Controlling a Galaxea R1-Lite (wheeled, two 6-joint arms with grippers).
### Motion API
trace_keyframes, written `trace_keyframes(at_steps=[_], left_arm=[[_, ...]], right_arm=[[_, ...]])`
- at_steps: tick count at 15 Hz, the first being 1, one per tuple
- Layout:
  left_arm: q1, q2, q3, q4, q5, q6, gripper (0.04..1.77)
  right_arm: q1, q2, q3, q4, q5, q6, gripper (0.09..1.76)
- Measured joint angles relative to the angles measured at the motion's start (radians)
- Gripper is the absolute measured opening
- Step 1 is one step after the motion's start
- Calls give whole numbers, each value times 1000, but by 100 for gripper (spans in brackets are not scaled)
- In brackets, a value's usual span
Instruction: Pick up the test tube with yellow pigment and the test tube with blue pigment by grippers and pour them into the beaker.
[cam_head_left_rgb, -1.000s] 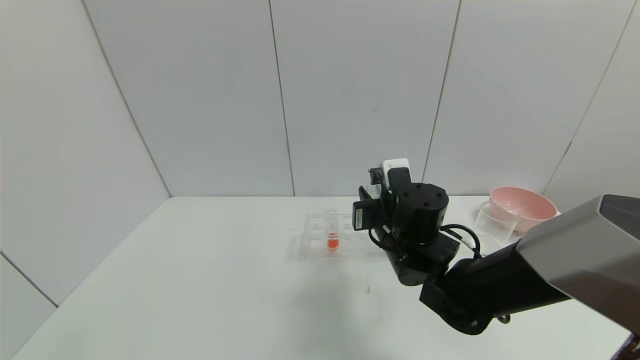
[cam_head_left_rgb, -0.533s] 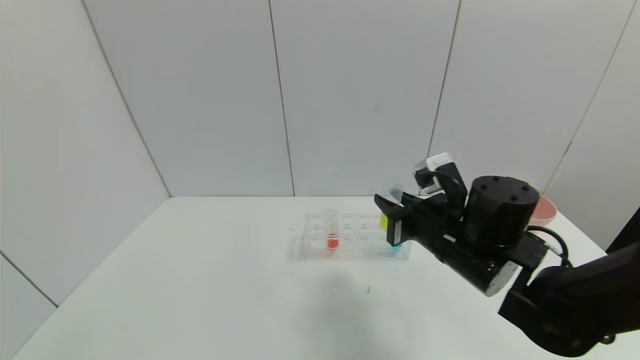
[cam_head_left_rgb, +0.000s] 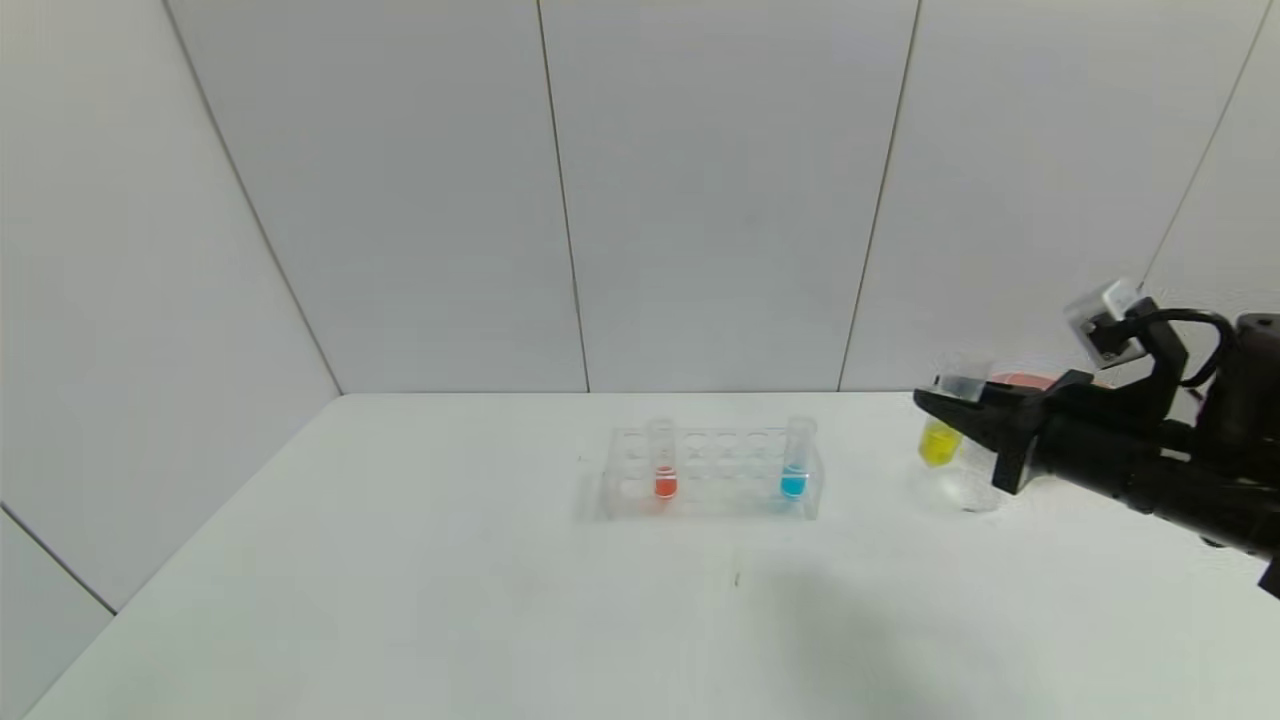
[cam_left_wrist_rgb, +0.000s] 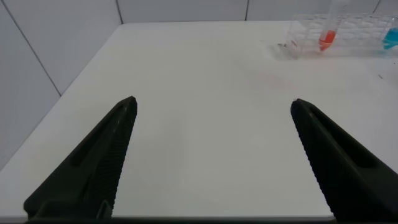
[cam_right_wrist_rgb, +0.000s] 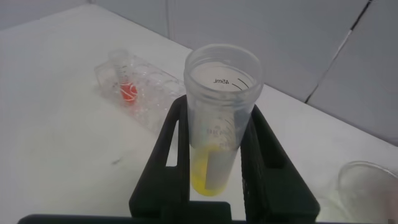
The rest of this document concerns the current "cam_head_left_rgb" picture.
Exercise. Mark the test tube with blue liquid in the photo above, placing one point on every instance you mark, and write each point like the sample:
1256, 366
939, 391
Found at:
793, 485

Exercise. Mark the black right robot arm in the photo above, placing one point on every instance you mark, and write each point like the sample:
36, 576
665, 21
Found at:
1240, 470

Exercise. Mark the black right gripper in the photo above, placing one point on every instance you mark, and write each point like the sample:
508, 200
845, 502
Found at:
1020, 436

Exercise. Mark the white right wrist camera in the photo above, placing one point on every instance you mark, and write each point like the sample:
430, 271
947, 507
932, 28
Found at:
1100, 320

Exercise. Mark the clear plastic beaker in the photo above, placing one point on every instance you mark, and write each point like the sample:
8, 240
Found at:
975, 495

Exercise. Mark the pink bowl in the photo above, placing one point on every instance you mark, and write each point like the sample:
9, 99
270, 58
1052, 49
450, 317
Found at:
1020, 380

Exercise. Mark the test tube with red liquid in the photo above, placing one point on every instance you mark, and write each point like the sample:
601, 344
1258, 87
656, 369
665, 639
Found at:
665, 485

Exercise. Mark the clear acrylic test tube rack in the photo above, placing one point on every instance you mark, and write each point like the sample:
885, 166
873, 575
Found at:
720, 480

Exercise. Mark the test tube with yellow liquid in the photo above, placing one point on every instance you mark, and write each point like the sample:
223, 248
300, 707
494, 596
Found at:
938, 445

